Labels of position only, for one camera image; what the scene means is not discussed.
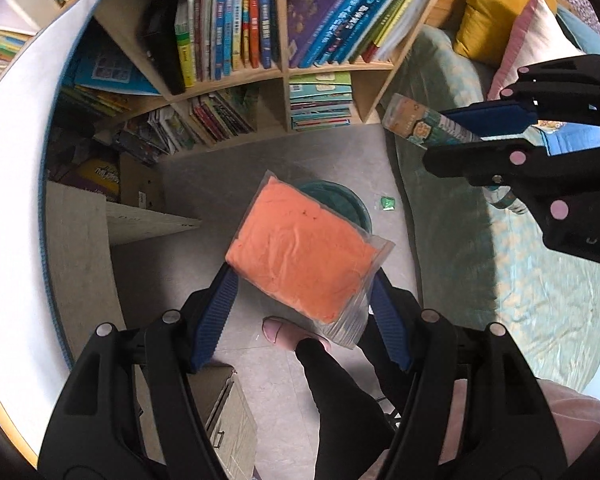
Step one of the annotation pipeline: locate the orange clay bag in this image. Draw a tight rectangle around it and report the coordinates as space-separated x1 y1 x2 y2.
225 170 396 349

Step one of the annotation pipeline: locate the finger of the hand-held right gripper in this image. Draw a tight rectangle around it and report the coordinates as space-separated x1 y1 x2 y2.
440 54 600 139
422 139 600 233

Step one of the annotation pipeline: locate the row of leaning magazines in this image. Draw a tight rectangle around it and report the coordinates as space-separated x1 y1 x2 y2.
147 85 259 157

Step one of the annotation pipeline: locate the stack of flat teal books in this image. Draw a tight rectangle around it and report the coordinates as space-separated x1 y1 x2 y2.
288 72 355 132

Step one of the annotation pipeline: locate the row of blue spine books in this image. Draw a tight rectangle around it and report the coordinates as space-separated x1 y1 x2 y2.
174 0 283 89

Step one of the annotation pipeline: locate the teal cushion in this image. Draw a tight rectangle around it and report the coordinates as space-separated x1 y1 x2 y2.
555 5 600 57

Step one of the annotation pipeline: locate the pink white cushion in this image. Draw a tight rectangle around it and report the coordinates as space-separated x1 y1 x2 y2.
487 0 589 102

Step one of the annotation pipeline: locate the dark yellow printed box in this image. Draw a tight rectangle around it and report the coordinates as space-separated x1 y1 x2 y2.
75 157 121 202

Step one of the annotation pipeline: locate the light wooden drawer unit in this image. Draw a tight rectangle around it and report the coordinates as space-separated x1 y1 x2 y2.
135 362 259 480

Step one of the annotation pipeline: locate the clear plastic item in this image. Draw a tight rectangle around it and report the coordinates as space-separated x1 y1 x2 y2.
482 185 531 216

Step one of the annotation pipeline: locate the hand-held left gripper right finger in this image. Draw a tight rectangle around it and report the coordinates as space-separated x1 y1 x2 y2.
367 270 568 480

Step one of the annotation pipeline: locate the light blue flat book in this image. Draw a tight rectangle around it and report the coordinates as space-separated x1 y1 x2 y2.
74 49 162 97

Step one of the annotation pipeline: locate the person's black-clad leg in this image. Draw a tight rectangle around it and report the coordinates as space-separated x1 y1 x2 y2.
357 325 416 421
295 337 397 480

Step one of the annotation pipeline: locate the teal trash bin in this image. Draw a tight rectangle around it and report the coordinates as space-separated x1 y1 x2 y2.
295 180 374 234

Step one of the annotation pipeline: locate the black box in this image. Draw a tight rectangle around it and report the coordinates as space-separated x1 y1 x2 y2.
140 0 187 97

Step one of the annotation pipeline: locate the yellow cushion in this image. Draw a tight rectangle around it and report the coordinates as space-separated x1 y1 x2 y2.
452 0 563 67

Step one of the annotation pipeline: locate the brown cardboard box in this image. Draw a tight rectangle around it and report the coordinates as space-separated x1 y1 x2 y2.
117 152 167 209

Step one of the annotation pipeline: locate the wooden bookshelf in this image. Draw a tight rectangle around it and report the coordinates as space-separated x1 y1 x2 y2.
25 0 458 171

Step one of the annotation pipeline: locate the row of purple blue books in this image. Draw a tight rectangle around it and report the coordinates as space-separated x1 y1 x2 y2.
286 0 436 69

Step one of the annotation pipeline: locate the light wooden table panel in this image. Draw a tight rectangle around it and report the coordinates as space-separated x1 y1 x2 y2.
45 180 204 361

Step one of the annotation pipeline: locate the pink slipper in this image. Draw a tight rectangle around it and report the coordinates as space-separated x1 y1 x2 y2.
262 316 331 354

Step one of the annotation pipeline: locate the teal printed snack packet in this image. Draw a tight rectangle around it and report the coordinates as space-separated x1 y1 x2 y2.
382 93 484 151

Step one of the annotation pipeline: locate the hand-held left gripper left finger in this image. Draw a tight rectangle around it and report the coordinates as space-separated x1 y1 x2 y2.
37 262 241 480

